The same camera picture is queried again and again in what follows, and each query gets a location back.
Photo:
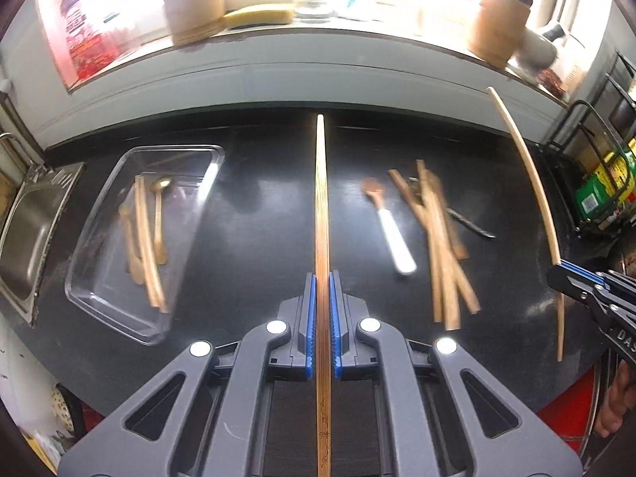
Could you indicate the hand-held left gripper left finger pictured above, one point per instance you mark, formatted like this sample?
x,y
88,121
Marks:
x,y
310,328

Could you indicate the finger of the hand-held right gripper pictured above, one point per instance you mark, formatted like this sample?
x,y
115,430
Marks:
x,y
586,273
571,285

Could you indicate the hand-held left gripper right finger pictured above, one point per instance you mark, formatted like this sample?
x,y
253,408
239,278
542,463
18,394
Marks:
x,y
336,328

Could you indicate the silver metal spoon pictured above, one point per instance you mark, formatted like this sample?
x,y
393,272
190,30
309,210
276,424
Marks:
x,y
472,226

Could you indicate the pile of wooden chopsticks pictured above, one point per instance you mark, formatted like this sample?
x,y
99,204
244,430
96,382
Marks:
x,y
442,268

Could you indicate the clear plastic tray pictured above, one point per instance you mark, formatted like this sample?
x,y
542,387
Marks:
x,y
198,198

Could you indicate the translucent plastic spoon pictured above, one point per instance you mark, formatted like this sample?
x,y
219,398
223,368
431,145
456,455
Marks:
x,y
130,248

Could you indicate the gold metal spoon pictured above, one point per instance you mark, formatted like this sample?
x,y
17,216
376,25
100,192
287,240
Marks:
x,y
161,185

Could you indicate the person's right hand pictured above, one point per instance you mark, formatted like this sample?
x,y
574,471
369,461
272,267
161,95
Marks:
x,y
616,402

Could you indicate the green label bottle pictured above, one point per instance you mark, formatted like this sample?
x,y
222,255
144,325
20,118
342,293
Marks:
x,y
596,194

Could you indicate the red plastic object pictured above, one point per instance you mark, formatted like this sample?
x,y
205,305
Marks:
x,y
566,417

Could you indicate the container of red chilies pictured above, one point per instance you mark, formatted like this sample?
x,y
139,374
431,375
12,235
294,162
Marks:
x,y
551,82

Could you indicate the grey stone mortar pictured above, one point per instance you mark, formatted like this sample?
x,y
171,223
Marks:
x,y
539,47

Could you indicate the bamboo utensil holder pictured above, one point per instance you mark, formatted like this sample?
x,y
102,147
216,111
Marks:
x,y
497,27

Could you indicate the stainless steel sink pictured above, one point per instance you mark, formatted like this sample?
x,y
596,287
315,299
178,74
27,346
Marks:
x,y
25,238

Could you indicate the yellow sponge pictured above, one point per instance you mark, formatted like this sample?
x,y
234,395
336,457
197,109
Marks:
x,y
258,15

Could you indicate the pale wooden cylinder container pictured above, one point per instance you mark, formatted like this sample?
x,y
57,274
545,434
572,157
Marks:
x,y
194,0

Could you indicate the metal faucet pipe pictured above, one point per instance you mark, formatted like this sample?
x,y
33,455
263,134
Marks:
x,y
10,141

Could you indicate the red printed packet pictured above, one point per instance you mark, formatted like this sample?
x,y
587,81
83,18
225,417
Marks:
x,y
84,39

